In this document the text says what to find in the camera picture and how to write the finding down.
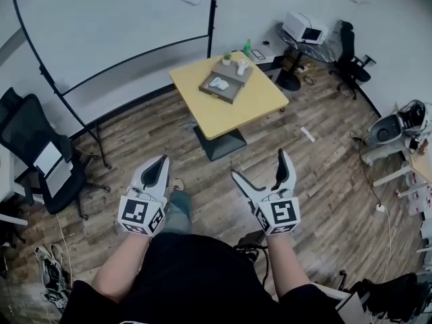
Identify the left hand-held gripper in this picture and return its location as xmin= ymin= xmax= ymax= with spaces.
xmin=117 ymin=155 xmax=169 ymax=238

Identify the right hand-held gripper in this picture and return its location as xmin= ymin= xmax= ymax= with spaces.
xmin=231 ymin=148 xmax=302 ymax=236

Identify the grey tray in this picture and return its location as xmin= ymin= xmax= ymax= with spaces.
xmin=198 ymin=57 xmax=254 ymax=105

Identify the person's right forearm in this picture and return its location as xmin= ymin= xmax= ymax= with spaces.
xmin=266 ymin=233 xmax=315 ymax=303

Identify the person's left forearm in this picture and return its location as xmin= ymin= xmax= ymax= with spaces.
xmin=91 ymin=233 xmax=151 ymax=305

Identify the person's jeans leg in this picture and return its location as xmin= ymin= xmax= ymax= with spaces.
xmin=163 ymin=190 xmax=193 ymax=236

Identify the black screen on stand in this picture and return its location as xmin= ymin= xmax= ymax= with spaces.
xmin=234 ymin=230 xmax=267 ymax=261

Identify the white paper strip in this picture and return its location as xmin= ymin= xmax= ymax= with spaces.
xmin=300 ymin=126 xmax=317 ymax=144

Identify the yellow square table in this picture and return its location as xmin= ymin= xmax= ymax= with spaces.
xmin=168 ymin=51 xmax=290 ymax=161

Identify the white laptop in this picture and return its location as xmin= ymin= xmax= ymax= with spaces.
xmin=33 ymin=141 xmax=74 ymax=198

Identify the black low stand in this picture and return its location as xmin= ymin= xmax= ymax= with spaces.
xmin=261 ymin=56 xmax=301 ymax=92

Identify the person's black shirt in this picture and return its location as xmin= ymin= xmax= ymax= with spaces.
xmin=59 ymin=233 xmax=345 ymax=324

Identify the white sneaker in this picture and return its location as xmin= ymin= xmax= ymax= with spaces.
xmin=50 ymin=244 xmax=65 ymax=268
xmin=33 ymin=245 xmax=51 ymax=268

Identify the white printer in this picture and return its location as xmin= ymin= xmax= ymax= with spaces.
xmin=251 ymin=47 xmax=277 ymax=63

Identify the white and black robot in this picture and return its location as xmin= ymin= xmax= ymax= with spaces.
xmin=360 ymin=99 xmax=432 ymax=167

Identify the black mesh office chair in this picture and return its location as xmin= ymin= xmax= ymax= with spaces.
xmin=0 ymin=86 xmax=111 ymax=221

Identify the round dark marble table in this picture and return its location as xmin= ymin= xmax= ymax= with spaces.
xmin=275 ymin=22 xmax=335 ymax=92

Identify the black office chair with headrest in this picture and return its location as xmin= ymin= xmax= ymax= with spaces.
xmin=329 ymin=20 xmax=377 ymax=100

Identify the white microwave oven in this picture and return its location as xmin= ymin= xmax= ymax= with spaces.
xmin=282 ymin=11 xmax=330 ymax=45

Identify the black-framed whiteboard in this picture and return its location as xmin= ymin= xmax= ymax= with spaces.
xmin=12 ymin=0 xmax=217 ymax=170

